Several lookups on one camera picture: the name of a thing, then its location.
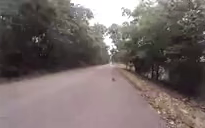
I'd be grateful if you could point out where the reddish grey asphalt road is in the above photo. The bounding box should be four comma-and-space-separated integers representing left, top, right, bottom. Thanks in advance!
0, 63, 168, 128

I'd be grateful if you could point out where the row of green trees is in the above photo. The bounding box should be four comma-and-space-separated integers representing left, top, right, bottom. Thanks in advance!
0, 0, 111, 84
107, 0, 205, 101

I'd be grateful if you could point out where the leaf-strewn dirt verge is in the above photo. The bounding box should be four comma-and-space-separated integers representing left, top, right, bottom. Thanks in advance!
113, 63, 205, 128

